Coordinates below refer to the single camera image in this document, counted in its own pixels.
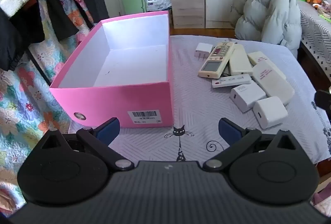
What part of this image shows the slim white remote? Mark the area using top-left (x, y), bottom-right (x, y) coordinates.
top-left (211, 74), bottom-right (252, 88)

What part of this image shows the cream rectangular remote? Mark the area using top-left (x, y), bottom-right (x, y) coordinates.
top-left (247, 51), bottom-right (275, 67)

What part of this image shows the pink cardboard box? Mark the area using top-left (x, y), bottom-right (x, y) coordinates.
top-left (49, 10), bottom-right (173, 128)

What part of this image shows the green folding table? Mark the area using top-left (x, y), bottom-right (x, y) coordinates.
top-left (120, 0), bottom-right (147, 17)

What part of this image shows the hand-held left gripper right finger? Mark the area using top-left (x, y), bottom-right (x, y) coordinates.
top-left (202, 118), bottom-right (298, 173)

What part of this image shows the grey puffer jacket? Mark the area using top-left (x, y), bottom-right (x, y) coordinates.
top-left (234, 0), bottom-right (303, 50)

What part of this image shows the white remote with red print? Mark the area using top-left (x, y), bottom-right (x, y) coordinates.
top-left (252, 62), bottom-right (295, 106)

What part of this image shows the black jacket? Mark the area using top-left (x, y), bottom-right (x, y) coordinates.
top-left (0, 7), bottom-right (46, 72)

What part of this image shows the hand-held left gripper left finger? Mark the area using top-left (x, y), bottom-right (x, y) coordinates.
top-left (39, 117), bottom-right (135, 171)

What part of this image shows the cat print tablecloth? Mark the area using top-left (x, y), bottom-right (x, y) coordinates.
top-left (68, 34), bottom-right (331, 166)

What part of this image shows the black scarf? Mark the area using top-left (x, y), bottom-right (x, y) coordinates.
top-left (34, 0), bottom-right (78, 42)

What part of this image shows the white charger block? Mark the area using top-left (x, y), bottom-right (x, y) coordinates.
top-left (253, 96), bottom-right (288, 129)
top-left (230, 81), bottom-right (267, 113)

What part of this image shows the white plug adapter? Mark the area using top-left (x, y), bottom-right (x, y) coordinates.
top-left (194, 43), bottom-right (213, 62)

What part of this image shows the white plastic pack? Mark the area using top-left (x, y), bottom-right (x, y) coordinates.
top-left (146, 0), bottom-right (171, 12)

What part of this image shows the beige remote with display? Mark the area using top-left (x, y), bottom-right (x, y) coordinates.
top-left (198, 42), bottom-right (235, 79)

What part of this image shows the grid pattern tablecloth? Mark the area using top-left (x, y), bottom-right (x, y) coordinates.
top-left (297, 0), bottom-right (331, 75)

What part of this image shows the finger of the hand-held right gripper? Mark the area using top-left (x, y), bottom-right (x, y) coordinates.
top-left (312, 89), bottom-right (331, 118)

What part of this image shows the plain beige remote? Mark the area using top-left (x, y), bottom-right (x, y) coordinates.
top-left (229, 43), bottom-right (253, 77)

